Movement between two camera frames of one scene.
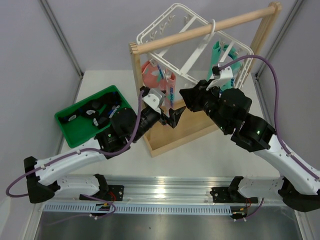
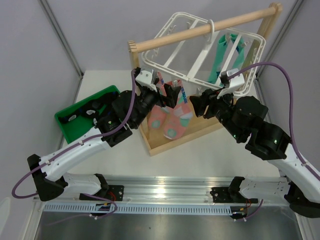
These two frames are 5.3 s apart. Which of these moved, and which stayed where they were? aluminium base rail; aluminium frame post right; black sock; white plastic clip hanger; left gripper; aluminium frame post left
Moved: white plastic clip hanger; left gripper
Stayed: black sock; aluminium frame post left; aluminium base rail; aluminium frame post right
